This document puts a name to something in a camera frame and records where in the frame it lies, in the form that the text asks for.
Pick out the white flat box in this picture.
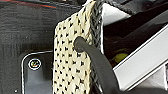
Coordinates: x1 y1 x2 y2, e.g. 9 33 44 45
112 27 168 92

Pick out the yellow green round item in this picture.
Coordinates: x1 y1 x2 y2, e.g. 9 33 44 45
112 52 130 65

